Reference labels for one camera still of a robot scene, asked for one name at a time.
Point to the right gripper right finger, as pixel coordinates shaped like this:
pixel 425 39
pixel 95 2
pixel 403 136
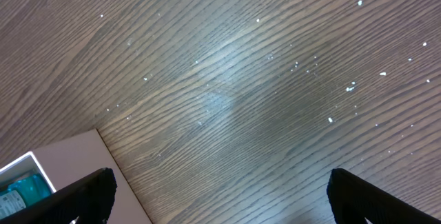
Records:
pixel 355 201

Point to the white cardboard box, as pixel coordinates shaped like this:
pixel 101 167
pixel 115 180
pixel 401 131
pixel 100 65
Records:
pixel 69 160

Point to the blue mouthwash bottle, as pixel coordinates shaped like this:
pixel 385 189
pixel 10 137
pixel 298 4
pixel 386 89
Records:
pixel 22 194

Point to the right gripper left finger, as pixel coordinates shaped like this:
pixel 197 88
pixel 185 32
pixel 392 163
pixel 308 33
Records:
pixel 87 201

